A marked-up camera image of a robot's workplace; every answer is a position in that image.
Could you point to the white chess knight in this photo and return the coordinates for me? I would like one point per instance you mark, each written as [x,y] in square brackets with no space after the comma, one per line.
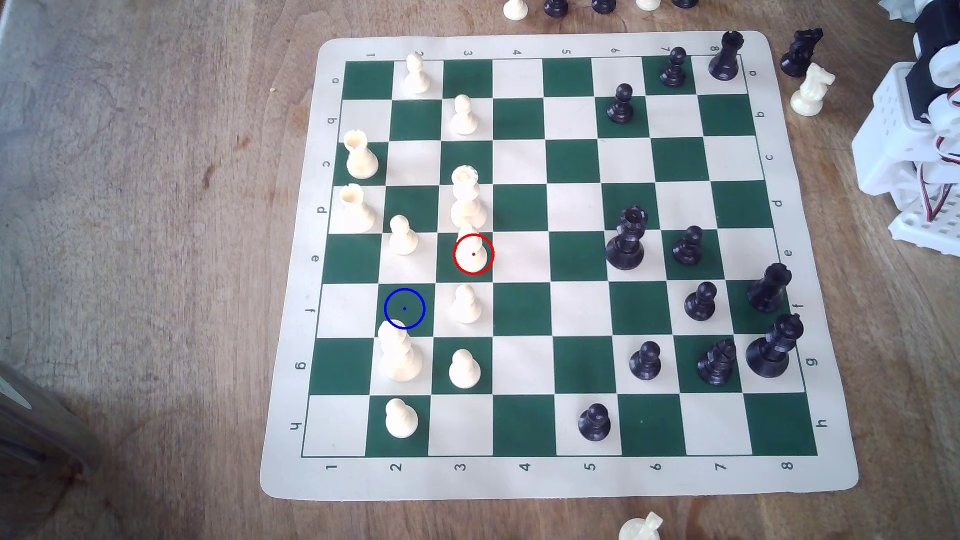
[640,529]
[811,91]

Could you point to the white chess king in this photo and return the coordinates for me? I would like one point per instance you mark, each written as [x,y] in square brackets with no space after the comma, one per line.
[398,356]

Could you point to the white chess pawn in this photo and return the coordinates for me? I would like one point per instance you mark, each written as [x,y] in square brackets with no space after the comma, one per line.
[463,118]
[403,238]
[417,76]
[466,306]
[400,420]
[464,371]

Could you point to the white chess rook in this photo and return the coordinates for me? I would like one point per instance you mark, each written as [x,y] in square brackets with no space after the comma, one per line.
[361,159]
[356,212]

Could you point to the green and white chess mat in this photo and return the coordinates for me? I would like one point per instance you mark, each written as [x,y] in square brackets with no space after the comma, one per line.
[525,300]

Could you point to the black chess knight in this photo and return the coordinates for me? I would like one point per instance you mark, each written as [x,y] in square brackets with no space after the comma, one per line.
[799,54]
[717,364]

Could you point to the black chess king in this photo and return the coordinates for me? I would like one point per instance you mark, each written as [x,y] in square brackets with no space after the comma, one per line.
[772,351]

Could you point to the dark grey metal object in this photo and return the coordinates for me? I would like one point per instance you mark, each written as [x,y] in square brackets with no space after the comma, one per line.
[37,420]

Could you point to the black chess piece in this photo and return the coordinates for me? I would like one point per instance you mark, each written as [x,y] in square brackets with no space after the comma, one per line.
[684,3]
[556,7]
[604,5]

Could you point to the white chess bishop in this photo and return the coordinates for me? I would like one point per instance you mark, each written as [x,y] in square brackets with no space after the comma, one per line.
[472,259]

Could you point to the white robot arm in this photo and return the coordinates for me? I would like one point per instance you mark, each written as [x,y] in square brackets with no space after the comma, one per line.
[896,127]

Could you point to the black chess rook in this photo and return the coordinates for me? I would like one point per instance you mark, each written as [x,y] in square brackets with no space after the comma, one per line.
[725,58]

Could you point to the black chess pawn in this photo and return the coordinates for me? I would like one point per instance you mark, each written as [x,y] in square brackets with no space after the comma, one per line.
[594,424]
[620,106]
[688,247]
[645,362]
[700,303]
[674,69]

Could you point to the white chess queen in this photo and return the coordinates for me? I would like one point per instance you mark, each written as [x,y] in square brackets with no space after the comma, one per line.
[466,199]

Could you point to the black chess queen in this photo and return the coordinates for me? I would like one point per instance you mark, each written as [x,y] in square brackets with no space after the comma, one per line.
[626,244]

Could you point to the white chess piece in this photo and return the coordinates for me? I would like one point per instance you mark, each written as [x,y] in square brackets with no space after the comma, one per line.
[515,9]
[648,4]

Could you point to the black chess bishop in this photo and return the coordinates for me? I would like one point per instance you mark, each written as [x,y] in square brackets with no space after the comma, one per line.
[769,291]

